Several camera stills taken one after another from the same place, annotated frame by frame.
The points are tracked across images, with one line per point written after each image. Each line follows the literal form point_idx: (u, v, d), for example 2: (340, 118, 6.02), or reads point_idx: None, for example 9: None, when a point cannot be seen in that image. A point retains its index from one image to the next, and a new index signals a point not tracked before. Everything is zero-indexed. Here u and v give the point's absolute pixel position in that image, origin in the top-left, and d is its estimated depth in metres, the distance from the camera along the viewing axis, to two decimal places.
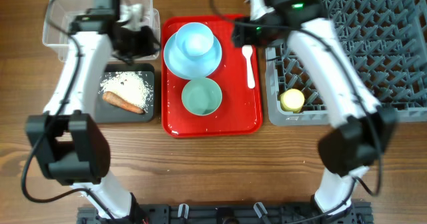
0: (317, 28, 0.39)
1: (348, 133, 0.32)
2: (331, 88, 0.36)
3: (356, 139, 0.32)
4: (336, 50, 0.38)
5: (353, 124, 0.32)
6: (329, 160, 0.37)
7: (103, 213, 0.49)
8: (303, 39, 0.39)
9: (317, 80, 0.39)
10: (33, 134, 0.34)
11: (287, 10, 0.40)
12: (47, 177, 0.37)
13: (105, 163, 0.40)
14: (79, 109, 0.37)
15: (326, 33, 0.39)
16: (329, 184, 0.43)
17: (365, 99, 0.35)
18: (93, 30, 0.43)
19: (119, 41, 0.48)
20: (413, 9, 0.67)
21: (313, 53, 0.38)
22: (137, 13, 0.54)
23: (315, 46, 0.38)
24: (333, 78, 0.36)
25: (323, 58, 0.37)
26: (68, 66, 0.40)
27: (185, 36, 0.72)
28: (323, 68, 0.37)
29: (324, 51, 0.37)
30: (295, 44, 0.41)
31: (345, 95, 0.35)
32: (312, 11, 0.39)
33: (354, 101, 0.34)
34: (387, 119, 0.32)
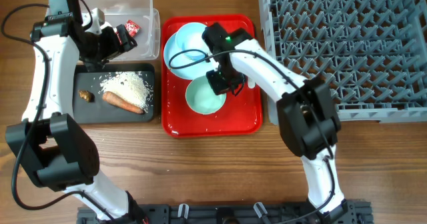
0: (243, 44, 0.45)
1: (286, 107, 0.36)
2: (267, 81, 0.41)
3: (296, 110, 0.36)
4: (262, 54, 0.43)
5: (288, 98, 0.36)
6: (291, 145, 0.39)
7: (102, 214, 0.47)
8: (236, 55, 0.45)
9: (258, 82, 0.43)
10: (14, 144, 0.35)
11: (224, 46, 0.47)
12: (38, 186, 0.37)
13: (96, 162, 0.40)
14: (56, 111, 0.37)
15: (252, 44, 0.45)
16: (309, 175, 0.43)
17: (293, 78, 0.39)
18: (57, 33, 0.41)
19: (85, 42, 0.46)
20: (413, 9, 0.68)
21: (247, 63, 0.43)
22: (97, 18, 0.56)
23: (247, 56, 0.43)
24: (267, 72, 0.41)
25: (255, 63, 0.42)
26: (37, 73, 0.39)
27: (185, 36, 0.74)
28: (257, 70, 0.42)
29: (255, 58, 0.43)
30: (235, 64, 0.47)
31: (277, 80, 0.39)
32: (239, 38, 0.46)
33: (285, 82, 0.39)
34: (316, 89, 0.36)
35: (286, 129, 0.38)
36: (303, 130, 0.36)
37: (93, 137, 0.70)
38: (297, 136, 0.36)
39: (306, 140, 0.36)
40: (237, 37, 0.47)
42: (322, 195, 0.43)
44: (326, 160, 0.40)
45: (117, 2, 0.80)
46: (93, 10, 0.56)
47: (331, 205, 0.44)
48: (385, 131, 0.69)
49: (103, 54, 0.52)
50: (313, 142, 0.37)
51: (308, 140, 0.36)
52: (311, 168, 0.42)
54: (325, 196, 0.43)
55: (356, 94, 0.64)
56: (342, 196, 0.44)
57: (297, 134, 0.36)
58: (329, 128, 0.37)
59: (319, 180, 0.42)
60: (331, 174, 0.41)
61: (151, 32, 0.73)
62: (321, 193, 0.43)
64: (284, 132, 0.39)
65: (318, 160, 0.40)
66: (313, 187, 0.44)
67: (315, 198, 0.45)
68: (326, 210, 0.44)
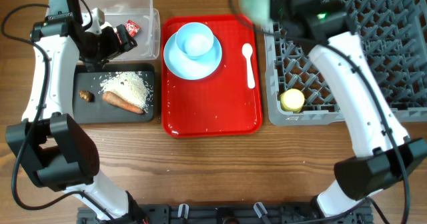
0: (338, 41, 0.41)
1: (375, 167, 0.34)
2: (359, 118, 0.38)
3: (382, 174, 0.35)
4: (365, 70, 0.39)
5: (382, 157, 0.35)
6: (348, 185, 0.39)
7: (102, 214, 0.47)
8: (328, 56, 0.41)
9: (337, 96, 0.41)
10: (14, 144, 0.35)
11: (308, 18, 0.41)
12: (38, 186, 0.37)
13: (96, 162, 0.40)
14: (56, 111, 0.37)
15: (355, 48, 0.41)
16: (336, 195, 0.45)
17: (394, 131, 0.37)
18: (57, 33, 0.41)
19: (85, 42, 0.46)
20: (413, 9, 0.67)
21: (340, 74, 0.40)
22: (97, 18, 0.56)
23: (343, 66, 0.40)
24: (361, 104, 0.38)
25: (351, 79, 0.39)
26: (37, 73, 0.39)
27: (184, 36, 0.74)
28: (351, 93, 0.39)
29: (352, 73, 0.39)
30: (315, 56, 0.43)
31: (373, 125, 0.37)
32: (334, 18, 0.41)
33: (383, 132, 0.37)
34: (415, 153, 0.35)
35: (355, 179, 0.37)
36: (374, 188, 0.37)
37: (93, 137, 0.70)
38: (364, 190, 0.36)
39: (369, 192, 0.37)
40: (337, 14, 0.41)
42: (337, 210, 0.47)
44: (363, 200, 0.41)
45: (117, 2, 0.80)
46: (93, 10, 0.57)
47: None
48: None
49: (103, 54, 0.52)
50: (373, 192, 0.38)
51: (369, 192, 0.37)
52: (345, 199, 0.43)
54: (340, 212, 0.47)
55: None
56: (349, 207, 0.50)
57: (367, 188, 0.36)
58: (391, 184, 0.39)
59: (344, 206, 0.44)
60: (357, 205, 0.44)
61: (151, 32, 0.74)
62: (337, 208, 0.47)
64: (348, 175, 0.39)
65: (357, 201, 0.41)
66: (332, 200, 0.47)
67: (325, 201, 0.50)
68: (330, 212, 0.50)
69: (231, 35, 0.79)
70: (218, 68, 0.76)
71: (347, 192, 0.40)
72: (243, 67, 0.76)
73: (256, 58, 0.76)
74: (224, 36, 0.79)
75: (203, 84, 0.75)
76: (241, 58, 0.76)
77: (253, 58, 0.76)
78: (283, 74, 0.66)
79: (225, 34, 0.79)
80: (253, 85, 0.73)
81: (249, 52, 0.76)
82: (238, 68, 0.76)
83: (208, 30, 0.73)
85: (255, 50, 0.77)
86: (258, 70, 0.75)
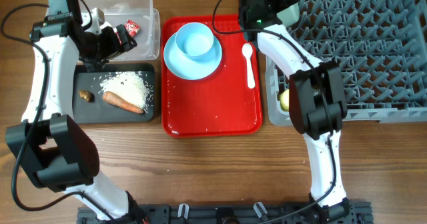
0: (271, 26, 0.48)
1: (296, 80, 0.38)
2: (286, 60, 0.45)
3: (305, 86, 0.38)
4: (287, 36, 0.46)
5: (302, 74, 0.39)
6: (296, 121, 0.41)
7: (102, 214, 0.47)
8: (263, 35, 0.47)
9: (275, 58, 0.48)
10: (14, 144, 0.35)
11: (252, 24, 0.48)
12: (38, 186, 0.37)
13: (96, 163, 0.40)
14: (57, 112, 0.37)
15: (280, 27, 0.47)
16: (313, 160, 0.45)
17: (310, 59, 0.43)
18: (56, 34, 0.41)
19: (85, 43, 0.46)
20: (413, 9, 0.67)
21: (271, 44, 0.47)
22: (97, 18, 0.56)
23: (272, 38, 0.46)
24: (287, 53, 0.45)
25: (278, 44, 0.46)
26: (37, 73, 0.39)
27: (183, 36, 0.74)
28: (279, 50, 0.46)
29: (279, 40, 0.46)
30: (260, 43, 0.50)
31: (295, 60, 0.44)
32: (269, 24, 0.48)
33: (302, 62, 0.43)
34: (331, 70, 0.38)
35: (295, 105, 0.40)
36: (310, 107, 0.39)
37: (93, 137, 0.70)
38: (302, 111, 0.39)
39: (311, 119, 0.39)
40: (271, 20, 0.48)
42: (323, 186, 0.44)
44: (329, 144, 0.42)
45: (117, 2, 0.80)
46: (93, 10, 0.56)
47: (331, 200, 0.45)
48: (385, 131, 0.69)
49: (103, 54, 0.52)
50: (318, 122, 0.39)
51: (313, 118, 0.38)
52: (313, 151, 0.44)
54: (325, 188, 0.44)
55: (357, 94, 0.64)
56: (344, 194, 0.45)
57: (304, 110, 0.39)
58: (335, 112, 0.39)
59: (321, 165, 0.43)
60: (332, 160, 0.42)
61: (151, 32, 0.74)
62: (322, 183, 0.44)
64: (293, 110, 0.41)
65: (321, 144, 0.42)
66: (316, 176, 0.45)
67: (315, 191, 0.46)
68: (326, 203, 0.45)
69: (230, 34, 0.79)
70: (218, 68, 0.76)
71: (302, 132, 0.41)
72: (243, 68, 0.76)
73: (256, 58, 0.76)
74: (224, 36, 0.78)
75: (203, 84, 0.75)
76: (241, 58, 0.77)
77: (253, 58, 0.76)
78: (283, 74, 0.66)
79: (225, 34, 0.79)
80: (253, 85, 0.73)
81: (249, 53, 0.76)
82: (239, 68, 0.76)
83: (207, 29, 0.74)
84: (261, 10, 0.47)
85: None
86: (259, 70, 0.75)
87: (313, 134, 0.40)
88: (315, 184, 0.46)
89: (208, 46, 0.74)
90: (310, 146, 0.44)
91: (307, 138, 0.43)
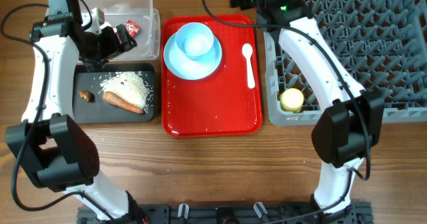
0: (298, 23, 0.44)
1: (335, 116, 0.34)
2: (318, 77, 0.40)
3: (345, 122, 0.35)
4: (321, 42, 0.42)
5: (340, 106, 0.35)
6: (323, 148, 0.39)
7: (102, 214, 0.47)
8: (289, 35, 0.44)
9: (301, 65, 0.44)
10: (14, 144, 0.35)
11: (274, 11, 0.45)
12: (38, 186, 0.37)
13: (96, 162, 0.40)
14: (56, 112, 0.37)
15: (310, 25, 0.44)
16: (326, 177, 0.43)
17: (351, 85, 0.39)
18: (55, 33, 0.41)
19: (85, 43, 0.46)
20: (413, 9, 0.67)
21: (299, 47, 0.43)
22: (97, 18, 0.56)
23: (301, 40, 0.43)
24: (320, 66, 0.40)
25: (309, 50, 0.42)
26: (37, 73, 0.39)
27: (183, 36, 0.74)
28: (312, 61, 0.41)
29: (310, 45, 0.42)
30: (284, 43, 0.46)
31: (332, 82, 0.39)
32: (295, 12, 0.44)
33: (340, 87, 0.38)
34: (373, 104, 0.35)
35: (326, 136, 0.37)
36: (343, 140, 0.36)
37: (93, 137, 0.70)
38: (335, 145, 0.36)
39: (342, 151, 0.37)
40: (296, 9, 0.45)
42: (331, 198, 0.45)
44: (350, 171, 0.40)
45: (117, 2, 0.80)
46: (93, 10, 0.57)
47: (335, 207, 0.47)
48: (385, 131, 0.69)
49: (103, 54, 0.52)
50: (347, 153, 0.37)
51: (344, 150, 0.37)
52: (331, 174, 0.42)
54: (333, 200, 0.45)
55: None
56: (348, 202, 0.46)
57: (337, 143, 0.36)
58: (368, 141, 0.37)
59: (335, 186, 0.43)
60: (347, 182, 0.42)
61: (151, 32, 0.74)
62: (331, 196, 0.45)
64: (321, 137, 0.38)
65: (343, 170, 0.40)
66: (325, 188, 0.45)
67: (321, 198, 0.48)
68: (329, 210, 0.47)
69: (230, 34, 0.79)
70: (218, 68, 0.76)
71: (327, 160, 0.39)
72: (243, 68, 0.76)
73: (256, 58, 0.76)
74: (224, 36, 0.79)
75: (203, 84, 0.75)
76: (241, 58, 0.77)
77: (253, 58, 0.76)
78: (283, 74, 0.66)
79: (225, 34, 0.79)
80: (253, 85, 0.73)
81: (249, 52, 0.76)
82: (239, 68, 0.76)
83: (207, 29, 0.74)
84: None
85: (256, 50, 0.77)
86: (259, 70, 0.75)
87: (339, 164, 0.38)
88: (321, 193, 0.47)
89: (208, 47, 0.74)
90: (327, 168, 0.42)
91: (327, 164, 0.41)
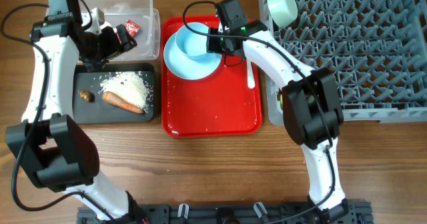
0: (257, 34, 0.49)
1: (291, 94, 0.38)
2: (275, 70, 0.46)
3: (299, 98, 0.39)
4: (275, 44, 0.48)
5: (295, 86, 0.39)
6: (293, 131, 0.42)
7: (102, 214, 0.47)
8: (249, 44, 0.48)
9: (264, 68, 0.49)
10: (14, 144, 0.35)
11: (236, 33, 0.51)
12: (38, 186, 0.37)
13: (96, 163, 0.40)
14: (57, 112, 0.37)
15: (265, 34, 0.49)
16: (311, 166, 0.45)
17: (302, 68, 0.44)
18: (55, 33, 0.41)
19: (84, 42, 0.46)
20: (413, 9, 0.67)
21: (259, 52, 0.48)
22: (97, 18, 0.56)
23: (259, 46, 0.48)
24: (276, 62, 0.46)
25: (266, 52, 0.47)
26: (37, 74, 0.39)
27: (183, 36, 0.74)
28: (267, 59, 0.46)
29: (266, 48, 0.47)
30: (246, 52, 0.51)
31: (286, 69, 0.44)
32: (253, 29, 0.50)
33: (293, 71, 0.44)
34: (323, 80, 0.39)
35: (290, 115, 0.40)
36: (306, 118, 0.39)
37: (93, 137, 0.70)
38: (299, 123, 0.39)
39: (308, 130, 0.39)
40: (254, 27, 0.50)
42: (323, 190, 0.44)
44: (327, 151, 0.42)
45: (117, 2, 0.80)
46: (93, 10, 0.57)
47: (331, 202, 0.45)
48: (385, 131, 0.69)
49: (103, 54, 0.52)
50: (315, 131, 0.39)
51: (309, 128, 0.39)
52: (311, 159, 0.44)
54: (325, 192, 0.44)
55: (357, 94, 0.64)
56: (343, 196, 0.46)
57: (300, 121, 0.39)
58: (331, 119, 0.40)
59: (319, 172, 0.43)
60: (330, 165, 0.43)
61: (151, 32, 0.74)
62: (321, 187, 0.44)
64: (289, 120, 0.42)
65: (319, 152, 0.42)
66: (314, 180, 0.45)
67: (315, 195, 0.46)
68: (325, 206, 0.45)
69: None
70: (218, 67, 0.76)
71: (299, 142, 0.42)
72: (243, 68, 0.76)
73: None
74: None
75: (203, 84, 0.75)
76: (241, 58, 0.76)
77: None
78: None
79: None
80: (253, 85, 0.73)
81: None
82: (238, 68, 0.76)
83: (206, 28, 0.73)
84: (242, 20, 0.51)
85: None
86: (259, 70, 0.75)
87: (311, 145, 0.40)
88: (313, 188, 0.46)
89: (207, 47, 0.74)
90: (307, 154, 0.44)
91: (305, 148, 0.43)
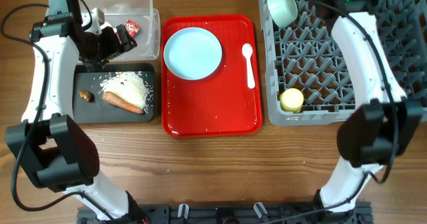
0: (359, 16, 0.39)
1: (371, 113, 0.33)
2: (362, 73, 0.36)
3: (377, 124, 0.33)
4: (376, 40, 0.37)
5: (377, 104, 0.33)
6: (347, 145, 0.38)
7: (102, 214, 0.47)
8: (345, 24, 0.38)
9: (348, 64, 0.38)
10: (13, 144, 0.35)
11: None
12: (38, 186, 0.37)
13: (96, 162, 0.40)
14: (57, 112, 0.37)
15: (370, 22, 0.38)
16: (339, 175, 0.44)
17: (393, 88, 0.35)
18: (55, 34, 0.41)
19: (84, 42, 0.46)
20: (413, 9, 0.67)
21: (352, 42, 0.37)
22: (97, 18, 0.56)
23: (357, 34, 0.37)
24: (368, 63, 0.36)
25: (362, 46, 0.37)
26: (37, 73, 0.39)
27: (179, 40, 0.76)
28: (359, 54, 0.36)
29: (363, 40, 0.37)
30: (334, 30, 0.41)
31: (375, 80, 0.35)
32: (358, 4, 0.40)
33: (382, 88, 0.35)
34: (411, 111, 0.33)
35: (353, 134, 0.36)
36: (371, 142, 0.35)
37: (93, 137, 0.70)
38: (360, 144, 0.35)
39: (366, 154, 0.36)
40: (361, 1, 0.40)
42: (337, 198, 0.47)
44: (365, 174, 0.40)
45: (117, 2, 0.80)
46: (93, 10, 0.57)
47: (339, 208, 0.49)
48: None
49: (103, 54, 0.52)
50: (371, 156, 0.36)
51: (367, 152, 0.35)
52: (345, 174, 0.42)
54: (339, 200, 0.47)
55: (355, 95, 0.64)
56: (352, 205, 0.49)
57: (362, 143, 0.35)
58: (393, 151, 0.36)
59: (345, 186, 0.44)
60: (359, 185, 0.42)
61: (151, 32, 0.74)
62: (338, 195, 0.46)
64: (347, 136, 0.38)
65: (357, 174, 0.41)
66: (335, 187, 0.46)
67: (326, 197, 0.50)
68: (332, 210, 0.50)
69: (230, 34, 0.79)
70: (219, 67, 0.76)
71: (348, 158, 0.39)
72: (243, 68, 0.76)
73: (256, 58, 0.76)
74: (224, 36, 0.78)
75: (203, 84, 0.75)
76: (241, 58, 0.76)
77: (253, 58, 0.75)
78: (283, 74, 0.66)
79: (225, 34, 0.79)
80: (253, 85, 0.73)
81: (249, 53, 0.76)
82: (239, 68, 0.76)
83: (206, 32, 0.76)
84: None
85: (255, 50, 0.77)
86: (259, 70, 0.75)
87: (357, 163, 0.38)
88: (327, 192, 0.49)
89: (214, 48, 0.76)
90: (343, 168, 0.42)
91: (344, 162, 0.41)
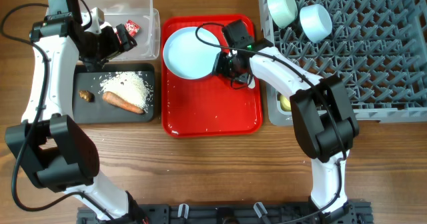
0: (265, 50, 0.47)
1: (300, 104, 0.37)
2: (283, 82, 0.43)
3: (309, 108, 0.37)
4: (281, 58, 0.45)
5: (303, 94, 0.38)
6: (305, 146, 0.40)
7: (102, 214, 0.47)
8: (256, 59, 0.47)
9: (275, 85, 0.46)
10: (13, 144, 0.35)
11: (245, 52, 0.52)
12: (37, 186, 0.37)
13: (96, 163, 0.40)
14: (56, 112, 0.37)
15: (273, 50, 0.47)
16: (318, 174, 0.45)
17: (310, 78, 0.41)
18: (55, 33, 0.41)
19: (84, 42, 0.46)
20: (413, 9, 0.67)
21: (265, 66, 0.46)
22: (97, 17, 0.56)
23: (265, 60, 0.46)
24: (282, 75, 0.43)
25: (272, 66, 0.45)
26: (37, 74, 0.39)
27: (176, 40, 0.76)
28: (273, 72, 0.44)
29: (273, 62, 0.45)
30: (255, 68, 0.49)
31: (293, 80, 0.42)
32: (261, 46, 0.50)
33: (300, 80, 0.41)
34: (334, 88, 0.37)
35: (301, 128, 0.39)
36: (319, 128, 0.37)
37: (93, 137, 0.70)
38: (311, 134, 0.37)
39: (321, 142, 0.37)
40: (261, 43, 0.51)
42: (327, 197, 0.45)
44: (338, 163, 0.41)
45: (117, 2, 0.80)
46: (93, 9, 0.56)
47: (332, 206, 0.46)
48: (385, 131, 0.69)
49: (103, 54, 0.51)
50: (329, 144, 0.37)
51: (323, 140, 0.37)
52: (321, 168, 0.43)
54: (329, 198, 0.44)
55: (357, 94, 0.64)
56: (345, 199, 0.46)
57: (311, 132, 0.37)
58: (347, 132, 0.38)
59: (327, 182, 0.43)
60: (339, 176, 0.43)
61: (151, 32, 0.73)
62: (327, 195, 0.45)
64: (301, 134, 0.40)
65: (330, 164, 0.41)
66: (319, 186, 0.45)
67: (318, 200, 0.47)
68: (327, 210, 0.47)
69: None
70: None
71: (313, 156, 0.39)
72: None
73: None
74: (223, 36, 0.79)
75: (203, 84, 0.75)
76: None
77: None
78: None
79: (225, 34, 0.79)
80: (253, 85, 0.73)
81: None
82: None
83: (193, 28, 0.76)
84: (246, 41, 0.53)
85: None
86: None
87: (323, 158, 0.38)
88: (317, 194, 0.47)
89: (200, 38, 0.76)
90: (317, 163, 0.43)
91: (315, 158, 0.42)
